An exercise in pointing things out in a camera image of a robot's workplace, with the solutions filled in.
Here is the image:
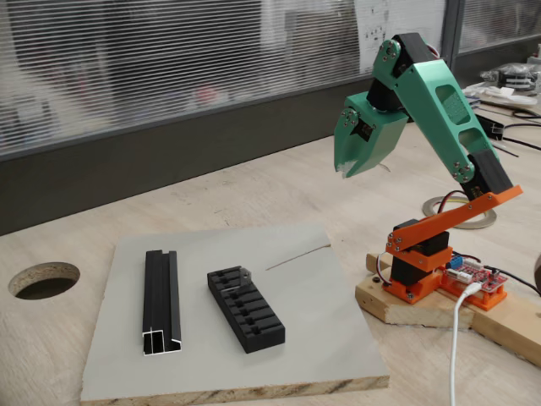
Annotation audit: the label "base servo wire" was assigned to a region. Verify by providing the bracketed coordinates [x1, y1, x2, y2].
[374, 249, 396, 294]

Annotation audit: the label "red controller board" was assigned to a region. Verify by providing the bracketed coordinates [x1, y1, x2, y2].
[443, 252, 508, 294]

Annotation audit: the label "thin black cable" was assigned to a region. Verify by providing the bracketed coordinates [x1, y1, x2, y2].
[483, 264, 541, 297]

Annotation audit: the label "black slotted plastic block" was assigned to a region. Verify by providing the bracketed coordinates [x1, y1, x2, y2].
[206, 266, 287, 355]

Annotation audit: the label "white usb cable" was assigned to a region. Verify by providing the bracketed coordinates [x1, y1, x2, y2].
[446, 282, 481, 406]

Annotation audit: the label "light wooden base block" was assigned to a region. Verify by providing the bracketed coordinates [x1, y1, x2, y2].
[354, 252, 476, 332]

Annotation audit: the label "black angled frame profile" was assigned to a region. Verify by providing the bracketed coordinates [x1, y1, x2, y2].
[473, 110, 505, 141]

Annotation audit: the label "wooden plank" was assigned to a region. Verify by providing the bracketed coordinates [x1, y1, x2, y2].
[471, 290, 541, 368]

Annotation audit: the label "black round device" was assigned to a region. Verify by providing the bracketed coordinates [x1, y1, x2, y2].
[478, 62, 541, 91]

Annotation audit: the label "white plastic parts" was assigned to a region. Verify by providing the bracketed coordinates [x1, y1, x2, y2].
[458, 82, 538, 110]

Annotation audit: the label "tape roll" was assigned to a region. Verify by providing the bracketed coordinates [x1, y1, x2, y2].
[422, 195, 499, 230]

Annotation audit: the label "elbow servo wire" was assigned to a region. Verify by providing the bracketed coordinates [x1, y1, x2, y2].
[436, 191, 467, 213]

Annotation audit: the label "grey board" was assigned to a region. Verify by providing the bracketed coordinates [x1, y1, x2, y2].
[79, 222, 391, 403]

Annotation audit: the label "black aluminium profile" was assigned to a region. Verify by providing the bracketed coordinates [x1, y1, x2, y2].
[141, 250, 184, 358]

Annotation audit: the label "printed paper sheet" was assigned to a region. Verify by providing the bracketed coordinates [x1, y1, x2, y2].
[358, 0, 393, 74]

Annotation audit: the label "grey window frame post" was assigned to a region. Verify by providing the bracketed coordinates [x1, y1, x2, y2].
[440, 0, 462, 88]

